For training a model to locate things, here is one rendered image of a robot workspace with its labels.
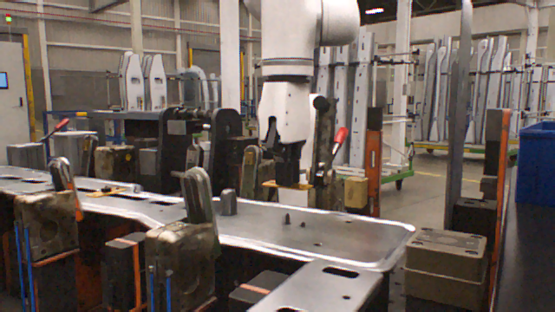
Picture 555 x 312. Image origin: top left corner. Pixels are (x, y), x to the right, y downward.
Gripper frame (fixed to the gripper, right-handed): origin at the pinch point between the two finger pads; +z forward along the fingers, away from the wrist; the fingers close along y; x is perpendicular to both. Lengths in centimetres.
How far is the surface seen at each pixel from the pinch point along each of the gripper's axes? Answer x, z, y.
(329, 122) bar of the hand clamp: 1.3, -7.6, -14.7
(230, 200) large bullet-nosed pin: -11.5, 6.2, 0.9
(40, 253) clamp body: -38.1, 14.5, 20.6
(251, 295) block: 6.8, 11.1, 21.9
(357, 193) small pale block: 8.7, 5.1, -11.0
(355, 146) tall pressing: -140, 52, -436
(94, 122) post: -92, -4, -32
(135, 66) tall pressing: -714, -75, -613
